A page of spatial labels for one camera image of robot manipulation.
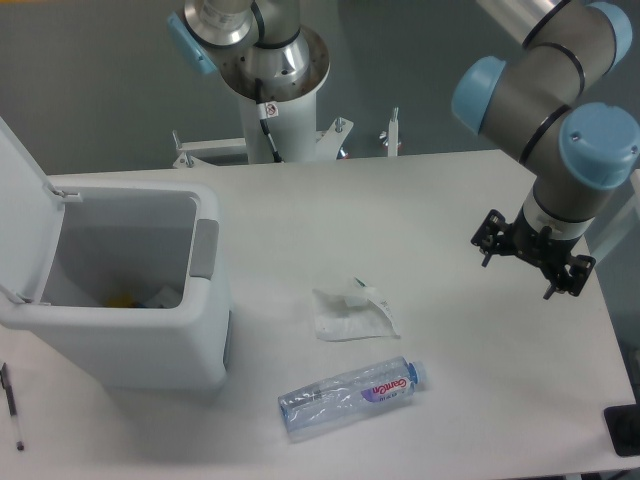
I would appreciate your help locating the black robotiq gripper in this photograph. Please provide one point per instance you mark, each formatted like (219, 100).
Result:
(534, 237)

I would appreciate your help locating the clear plastic wrapper bag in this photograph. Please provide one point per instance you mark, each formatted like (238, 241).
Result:
(352, 311)

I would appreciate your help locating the clear plastic water bottle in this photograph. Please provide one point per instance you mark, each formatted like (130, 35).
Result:
(344, 399)

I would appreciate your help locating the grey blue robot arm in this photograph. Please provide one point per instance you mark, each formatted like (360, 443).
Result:
(579, 153)

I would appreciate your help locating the trash inside the can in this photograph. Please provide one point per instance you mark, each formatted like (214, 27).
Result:
(165, 298)

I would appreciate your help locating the white plastic trash can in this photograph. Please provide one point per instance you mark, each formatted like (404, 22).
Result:
(134, 236)

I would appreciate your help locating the white trash can lid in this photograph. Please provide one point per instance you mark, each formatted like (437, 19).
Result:
(32, 214)

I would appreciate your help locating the black device at table edge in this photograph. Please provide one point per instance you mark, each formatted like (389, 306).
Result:
(623, 426)

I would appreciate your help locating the black ballpoint pen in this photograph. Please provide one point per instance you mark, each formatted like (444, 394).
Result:
(12, 407)

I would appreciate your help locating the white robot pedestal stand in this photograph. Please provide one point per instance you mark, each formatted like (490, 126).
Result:
(273, 132)

